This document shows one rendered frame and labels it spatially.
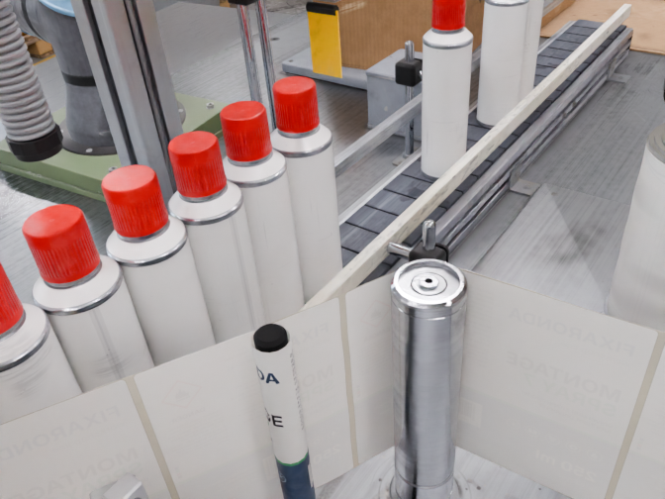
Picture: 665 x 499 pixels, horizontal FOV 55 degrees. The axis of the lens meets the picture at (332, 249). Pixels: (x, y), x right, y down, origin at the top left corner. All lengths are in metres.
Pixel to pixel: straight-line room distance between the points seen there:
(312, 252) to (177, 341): 0.15
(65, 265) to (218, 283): 0.12
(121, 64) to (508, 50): 0.47
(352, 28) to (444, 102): 0.45
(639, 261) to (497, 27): 0.42
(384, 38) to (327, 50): 0.56
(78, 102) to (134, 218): 0.57
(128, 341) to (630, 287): 0.35
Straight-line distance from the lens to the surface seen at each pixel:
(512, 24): 0.82
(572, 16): 1.46
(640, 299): 0.51
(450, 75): 0.70
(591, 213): 0.72
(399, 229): 0.62
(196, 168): 0.42
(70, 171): 0.93
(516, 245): 0.66
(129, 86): 0.55
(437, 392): 0.35
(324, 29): 0.55
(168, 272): 0.42
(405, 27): 1.09
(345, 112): 1.05
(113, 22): 0.54
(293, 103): 0.49
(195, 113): 1.01
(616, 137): 0.99
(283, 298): 0.53
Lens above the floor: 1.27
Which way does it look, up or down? 37 degrees down
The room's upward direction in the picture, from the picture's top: 5 degrees counter-clockwise
